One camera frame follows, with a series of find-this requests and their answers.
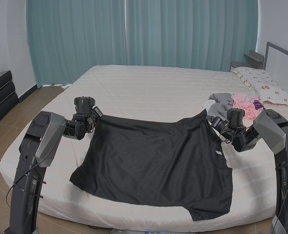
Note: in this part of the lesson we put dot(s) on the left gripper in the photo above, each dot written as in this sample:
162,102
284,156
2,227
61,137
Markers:
96,114

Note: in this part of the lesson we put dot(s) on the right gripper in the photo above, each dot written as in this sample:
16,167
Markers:
219,124

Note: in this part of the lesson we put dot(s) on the black T-shirt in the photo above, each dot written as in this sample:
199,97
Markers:
153,160

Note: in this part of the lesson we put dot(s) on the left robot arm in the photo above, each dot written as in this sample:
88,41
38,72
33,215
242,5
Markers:
44,130

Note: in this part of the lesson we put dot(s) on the white garment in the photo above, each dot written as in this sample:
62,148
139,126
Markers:
207,105

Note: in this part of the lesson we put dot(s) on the grey garment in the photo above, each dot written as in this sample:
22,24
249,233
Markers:
219,105

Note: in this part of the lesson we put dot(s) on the pink garment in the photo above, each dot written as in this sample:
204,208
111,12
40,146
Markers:
243,103

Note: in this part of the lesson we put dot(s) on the purple garment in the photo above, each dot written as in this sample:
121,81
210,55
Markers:
258,105

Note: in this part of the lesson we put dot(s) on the bed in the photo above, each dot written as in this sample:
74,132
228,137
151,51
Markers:
146,94

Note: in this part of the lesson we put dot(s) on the white printed pillow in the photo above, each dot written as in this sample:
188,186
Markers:
263,85

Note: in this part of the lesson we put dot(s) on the grey bedside table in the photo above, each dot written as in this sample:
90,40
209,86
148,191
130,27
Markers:
252,58

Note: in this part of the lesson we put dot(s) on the blue-green curtain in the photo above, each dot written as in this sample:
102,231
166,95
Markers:
78,33
190,28

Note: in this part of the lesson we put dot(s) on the black chest of drawers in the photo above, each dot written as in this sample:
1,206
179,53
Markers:
0,99

